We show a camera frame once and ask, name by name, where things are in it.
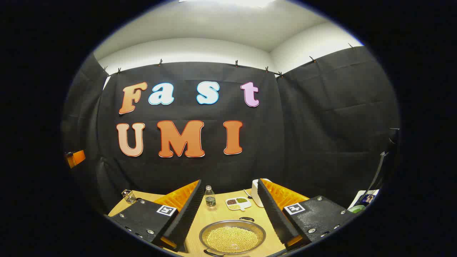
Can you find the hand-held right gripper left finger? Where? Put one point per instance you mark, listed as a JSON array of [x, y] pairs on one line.
[[185, 214]]

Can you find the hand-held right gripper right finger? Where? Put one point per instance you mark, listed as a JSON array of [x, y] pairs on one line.
[[275, 214]]

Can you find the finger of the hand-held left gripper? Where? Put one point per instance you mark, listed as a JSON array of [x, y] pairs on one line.
[[76, 159]]

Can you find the black metal stand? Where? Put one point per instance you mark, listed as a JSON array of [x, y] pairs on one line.
[[379, 167]]

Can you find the clear plastic water bottle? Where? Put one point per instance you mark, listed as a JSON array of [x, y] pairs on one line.
[[210, 198]]

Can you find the white divided bean dish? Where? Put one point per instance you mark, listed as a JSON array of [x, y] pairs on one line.
[[237, 203]]

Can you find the pile of yellow soybeans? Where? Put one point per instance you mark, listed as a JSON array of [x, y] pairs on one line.
[[232, 240]]

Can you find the row of black cloth clips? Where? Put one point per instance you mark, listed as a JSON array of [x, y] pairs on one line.
[[160, 62]]

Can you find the white printed sheet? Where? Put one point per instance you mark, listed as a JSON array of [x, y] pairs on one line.
[[360, 200]]

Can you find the ceiling light panel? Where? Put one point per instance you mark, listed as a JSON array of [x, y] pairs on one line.
[[228, 1]]

